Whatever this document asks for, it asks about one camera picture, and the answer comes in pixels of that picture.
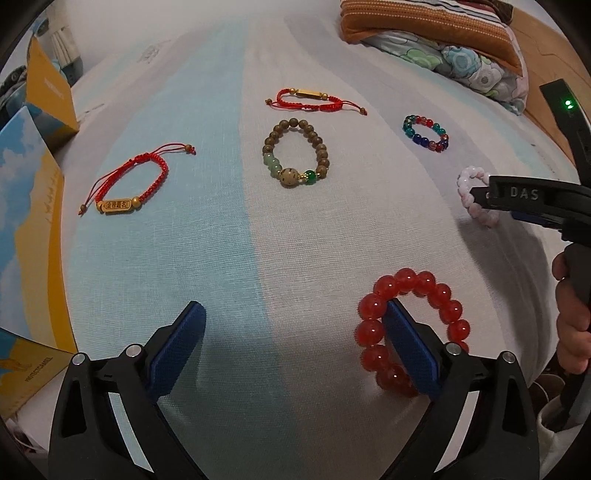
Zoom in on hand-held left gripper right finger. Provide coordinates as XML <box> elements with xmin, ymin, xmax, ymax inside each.
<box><xmin>382</xmin><ymin>298</ymin><xmax>542</xmax><ymax>480</ymax></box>

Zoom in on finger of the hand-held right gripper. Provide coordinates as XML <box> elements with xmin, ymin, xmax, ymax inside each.
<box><xmin>472</xmin><ymin>174</ymin><xmax>591</xmax><ymax>214</ymax></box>
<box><xmin>510</xmin><ymin>210</ymin><xmax>570</xmax><ymax>230</ymax></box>

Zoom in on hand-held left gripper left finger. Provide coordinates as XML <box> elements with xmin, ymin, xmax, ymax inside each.
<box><xmin>47</xmin><ymin>301</ymin><xmax>207</xmax><ymax>480</ymax></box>

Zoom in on pink bead bracelet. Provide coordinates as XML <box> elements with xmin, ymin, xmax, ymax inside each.
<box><xmin>456</xmin><ymin>166</ymin><xmax>502</xmax><ymax>227</ymax></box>

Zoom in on red glass bead bracelet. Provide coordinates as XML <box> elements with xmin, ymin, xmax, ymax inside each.
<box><xmin>355</xmin><ymin>268</ymin><xmax>471</xmax><ymax>398</ymax></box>

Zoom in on multicolour glass bead bracelet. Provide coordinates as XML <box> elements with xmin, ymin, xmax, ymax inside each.
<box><xmin>402</xmin><ymin>114</ymin><xmax>450</xmax><ymax>153</ymax></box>

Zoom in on red cord bracelet gold tag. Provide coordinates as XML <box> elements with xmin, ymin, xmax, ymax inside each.
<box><xmin>78</xmin><ymin>143</ymin><xmax>197</xmax><ymax>217</ymax></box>

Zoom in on sky print cardboard box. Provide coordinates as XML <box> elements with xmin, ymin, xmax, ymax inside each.
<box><xmin>0</xmin><ymin>37</ymin><xmax>79</xmax><ymax>416</ymax></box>

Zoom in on red cord bracelet gold tube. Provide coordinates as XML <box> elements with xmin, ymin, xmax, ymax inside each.
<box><xmin>265</xmin><ymin>87</ymin><xmax>369</xmax><ymax>116</ymax></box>

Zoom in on person's right hand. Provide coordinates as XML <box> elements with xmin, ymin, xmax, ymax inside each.
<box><xmin>551</xmin><ymin>251</ymin><xmax>591</xmax><ymax>384</ymax></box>

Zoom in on floral blanket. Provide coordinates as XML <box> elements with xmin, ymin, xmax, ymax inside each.
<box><xmin>365</xmin><ymin>30</ymin><xmax>529</xmax><ymax>116</ymax></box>

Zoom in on stack of folded blankets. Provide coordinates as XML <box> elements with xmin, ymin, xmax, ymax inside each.
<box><xmin>340</xmin><ymin>0</ymin><xmax>529</xmax><ymax>77</ymax></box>

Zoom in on brown wooden bead bracelet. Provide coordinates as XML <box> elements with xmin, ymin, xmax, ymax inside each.
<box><xmin>262</xmin><ymin>117</ymin><xmax>329</xmax><ymax>188</ymax></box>

